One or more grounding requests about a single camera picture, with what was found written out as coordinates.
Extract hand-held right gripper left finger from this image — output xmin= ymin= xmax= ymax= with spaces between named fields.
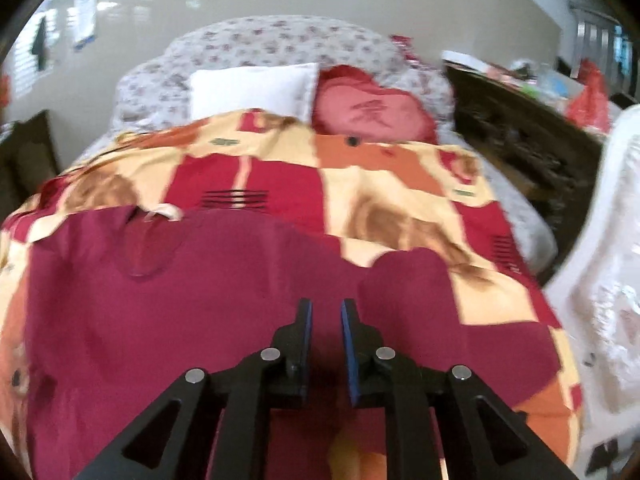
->
xmin=75 ymin=298 xmax=315 ymax=480

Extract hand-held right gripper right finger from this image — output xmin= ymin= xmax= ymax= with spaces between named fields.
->
xmin=341 ymin=298 xmax=577 ymax=480

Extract maroon shirt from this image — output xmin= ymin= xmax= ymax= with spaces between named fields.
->
xmin=27 ymin=205 xmax=561 ymax=480

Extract orange red printed blanket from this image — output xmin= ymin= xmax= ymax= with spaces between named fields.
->
xmin=0 ymin=109 xmax=583 ymax=480

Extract pale bed sheet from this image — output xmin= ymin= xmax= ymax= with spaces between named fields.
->
xmin=462 ymin=142 xmax=559 ymax=277

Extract red heart-shaped pillow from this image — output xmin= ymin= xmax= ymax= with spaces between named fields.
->
xmin=311 ymin=64 xmax=442 ymax=144

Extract white pillow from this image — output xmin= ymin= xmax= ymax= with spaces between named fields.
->
xmin=190 ymin=62 xmax=321 ymax=123

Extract dark carved wooden cabinet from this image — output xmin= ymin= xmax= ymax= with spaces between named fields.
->
xmin=444 ymin=64 xmax=607 ymax=281

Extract floral quilt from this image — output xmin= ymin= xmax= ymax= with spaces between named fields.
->
xmin=111 ymin=15 xmax=456 ymax=137

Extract red plastic bag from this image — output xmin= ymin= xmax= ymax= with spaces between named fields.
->
xmin=565 ymin=59 xmax=614 ymax=134

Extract window blind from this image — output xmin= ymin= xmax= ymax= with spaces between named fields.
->
xmin=9 ymin=0 xmax=101 ymax=103

